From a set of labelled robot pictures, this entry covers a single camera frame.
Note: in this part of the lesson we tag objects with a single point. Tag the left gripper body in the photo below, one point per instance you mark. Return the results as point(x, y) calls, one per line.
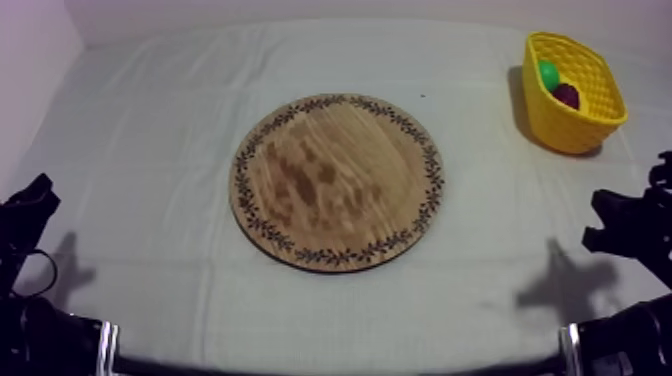
point(23, 215)

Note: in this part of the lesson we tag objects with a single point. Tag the silver metal bar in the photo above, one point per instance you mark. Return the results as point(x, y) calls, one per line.
point(107, 349)
point(569, 350)

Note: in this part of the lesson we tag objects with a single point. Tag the green toy pear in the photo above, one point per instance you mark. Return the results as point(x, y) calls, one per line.
point(548, 73)

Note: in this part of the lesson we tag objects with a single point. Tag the round wooden board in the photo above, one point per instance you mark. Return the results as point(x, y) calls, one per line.
point(357, 173)

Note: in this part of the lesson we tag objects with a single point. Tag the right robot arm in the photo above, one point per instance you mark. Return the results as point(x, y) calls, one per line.
point(630, 341)

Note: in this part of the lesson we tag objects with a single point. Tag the yellow plastic basket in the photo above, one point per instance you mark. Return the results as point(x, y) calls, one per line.
point(564, 128)

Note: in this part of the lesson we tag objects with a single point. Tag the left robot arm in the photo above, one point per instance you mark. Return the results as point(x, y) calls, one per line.
point(47, 341)

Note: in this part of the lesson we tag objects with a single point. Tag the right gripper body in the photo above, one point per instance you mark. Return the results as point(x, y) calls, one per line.
point(638, 226)

